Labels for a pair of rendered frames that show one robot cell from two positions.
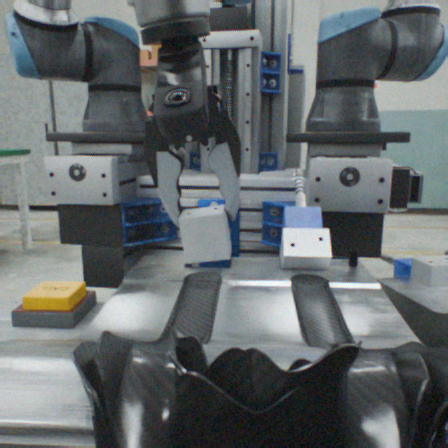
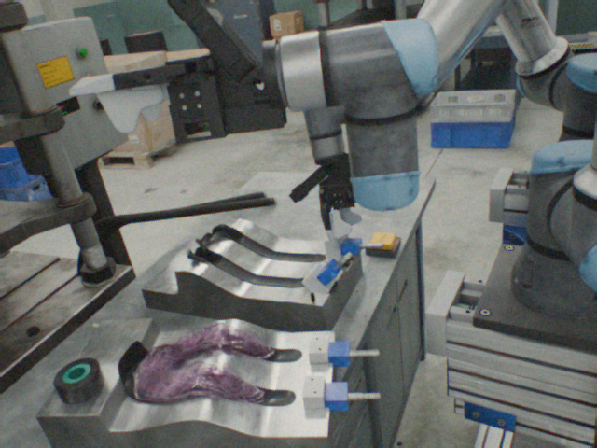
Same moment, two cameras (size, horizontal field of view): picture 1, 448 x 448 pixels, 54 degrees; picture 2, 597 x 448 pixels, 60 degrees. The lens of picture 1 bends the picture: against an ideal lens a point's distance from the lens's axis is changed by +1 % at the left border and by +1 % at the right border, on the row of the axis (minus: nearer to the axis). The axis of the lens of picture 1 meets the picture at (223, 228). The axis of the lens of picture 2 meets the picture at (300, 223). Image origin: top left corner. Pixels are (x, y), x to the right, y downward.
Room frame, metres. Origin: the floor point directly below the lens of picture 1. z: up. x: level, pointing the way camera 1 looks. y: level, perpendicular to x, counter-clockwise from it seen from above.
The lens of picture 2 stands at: (0.84, -0.97, 1.54)
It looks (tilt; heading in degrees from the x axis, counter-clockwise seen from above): 27 degrees down; 114
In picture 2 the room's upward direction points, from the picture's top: 9 degrees counter-clockwise
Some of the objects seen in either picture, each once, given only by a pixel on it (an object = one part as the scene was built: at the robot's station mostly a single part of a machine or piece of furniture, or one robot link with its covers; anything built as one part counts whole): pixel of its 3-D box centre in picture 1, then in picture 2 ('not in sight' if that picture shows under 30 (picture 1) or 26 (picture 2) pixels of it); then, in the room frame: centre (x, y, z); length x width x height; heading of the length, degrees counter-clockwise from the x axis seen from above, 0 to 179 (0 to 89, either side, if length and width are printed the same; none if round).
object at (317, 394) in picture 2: not in sight; (342, 396); (0.59, -0.36, 0.86); 0.13 x 0.05 x 0.05; 13
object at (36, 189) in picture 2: not in sight; (14, 189); (-3.08, 1.97, 0.11); 0.61 x 0.43 x 0.22; 0
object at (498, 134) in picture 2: not in sight; (472, 127); (0.60, 3.29, 0.11); 0.61 x 0.41 x 0.22; 174
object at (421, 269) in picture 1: (412, 269); (344, 354); (0.57, -0.26, 0.86); 0.13 x 0.05 x 0.05; 13
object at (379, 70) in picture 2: not in sight; (378, 65); (0.72, -0.45, 1.43); 0.11 x 0.08 x 0.09; 16
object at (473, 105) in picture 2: not in sight; (472, 106); (0.60, 3.29, 0.28); 0.61 x 0.41 x 0.15; 174
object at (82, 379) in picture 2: not in sight; (79, 380); (0.15, -0.49, 0.93); 0.08 x 0.08 x 0.04
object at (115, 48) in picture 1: (109, 54); (593, 90); (1.01, 0.25, 1.20); 0.13 x 0.12 x 0.14; 121
